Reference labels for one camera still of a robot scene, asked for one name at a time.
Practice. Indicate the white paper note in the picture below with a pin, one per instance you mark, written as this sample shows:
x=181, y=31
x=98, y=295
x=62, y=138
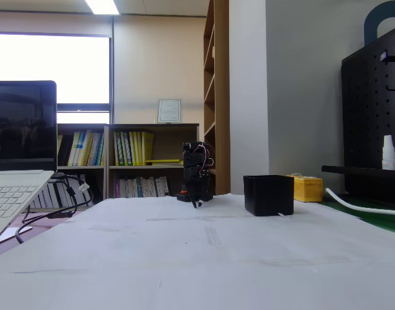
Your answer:
x=13, y=234

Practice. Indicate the yellow cardboard box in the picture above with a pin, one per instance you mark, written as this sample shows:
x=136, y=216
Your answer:
x=308, y=190

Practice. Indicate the black shelf bar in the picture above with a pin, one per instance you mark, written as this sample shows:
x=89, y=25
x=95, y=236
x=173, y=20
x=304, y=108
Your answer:
x=352, y=171

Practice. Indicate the white paper sheet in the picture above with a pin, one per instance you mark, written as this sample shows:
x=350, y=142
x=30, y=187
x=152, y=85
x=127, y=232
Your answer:
x=281, y=239
x=236, y=206

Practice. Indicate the black pegboard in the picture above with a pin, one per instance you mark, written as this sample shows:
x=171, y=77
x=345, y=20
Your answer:
x=371, y=113

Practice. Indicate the framed certificate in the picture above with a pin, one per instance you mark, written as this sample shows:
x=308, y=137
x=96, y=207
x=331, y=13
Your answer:
x=169, y=111

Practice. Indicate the teal arch panel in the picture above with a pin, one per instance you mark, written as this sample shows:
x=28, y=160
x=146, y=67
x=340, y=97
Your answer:
x=370, y=22

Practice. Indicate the orange black table clamp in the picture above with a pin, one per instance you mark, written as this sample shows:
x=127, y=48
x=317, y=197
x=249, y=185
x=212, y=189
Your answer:
x=184, y=192

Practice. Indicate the small white bottle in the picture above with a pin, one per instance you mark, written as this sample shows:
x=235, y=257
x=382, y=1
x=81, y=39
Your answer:
x=389, y=155

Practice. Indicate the white laptop dark screen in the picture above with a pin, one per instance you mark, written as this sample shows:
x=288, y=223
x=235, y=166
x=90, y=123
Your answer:
x=23, y=129

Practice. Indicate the tall wooden bookshelf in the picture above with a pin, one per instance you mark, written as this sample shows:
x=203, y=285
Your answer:
x=221, y=97

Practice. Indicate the flat yellow folder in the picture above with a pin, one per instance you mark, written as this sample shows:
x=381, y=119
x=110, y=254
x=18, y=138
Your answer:
x=165, y=161

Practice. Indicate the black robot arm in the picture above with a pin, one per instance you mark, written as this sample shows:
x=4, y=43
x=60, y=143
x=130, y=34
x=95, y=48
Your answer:
x=194, y=155

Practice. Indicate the ceiling light panel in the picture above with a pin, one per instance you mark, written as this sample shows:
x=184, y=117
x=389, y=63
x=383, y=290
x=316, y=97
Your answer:
x=102, y=6

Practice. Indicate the black square container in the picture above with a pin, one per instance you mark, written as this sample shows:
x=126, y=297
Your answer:
x=268, y=197

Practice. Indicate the thick yellow book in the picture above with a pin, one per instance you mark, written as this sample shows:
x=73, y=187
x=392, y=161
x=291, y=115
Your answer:
x=147, y=145

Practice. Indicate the bright window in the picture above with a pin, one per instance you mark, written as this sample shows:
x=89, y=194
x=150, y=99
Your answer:
x=52, y=68

